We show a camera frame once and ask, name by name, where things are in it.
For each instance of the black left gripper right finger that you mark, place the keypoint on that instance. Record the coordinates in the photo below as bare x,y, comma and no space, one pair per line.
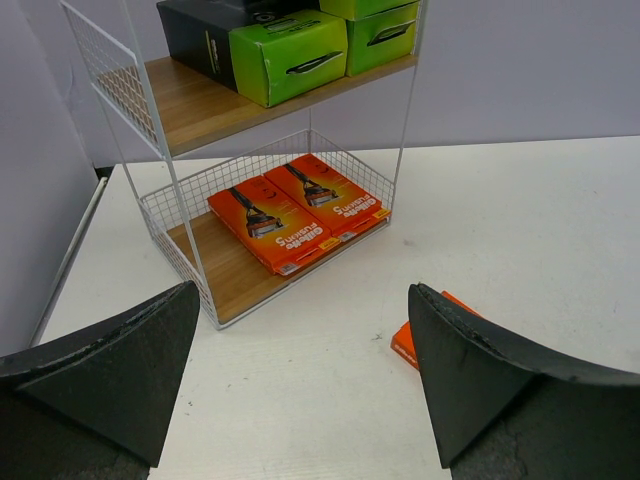
504,407

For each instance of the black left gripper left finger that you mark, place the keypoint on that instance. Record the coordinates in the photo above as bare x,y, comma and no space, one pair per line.
97,403

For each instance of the orange Gillette cartridge box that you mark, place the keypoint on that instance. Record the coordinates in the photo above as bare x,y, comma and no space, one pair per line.
402,342

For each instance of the orange Gillette Fusion5 box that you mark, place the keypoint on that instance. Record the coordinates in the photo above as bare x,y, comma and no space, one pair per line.
282,235
344,207

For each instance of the green black Gillette Labs box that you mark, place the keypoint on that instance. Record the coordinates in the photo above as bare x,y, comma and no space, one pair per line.
359,9
380,38
266,51

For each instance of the white wire wooden shelf rack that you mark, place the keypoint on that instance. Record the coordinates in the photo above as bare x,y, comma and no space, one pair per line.
176,111

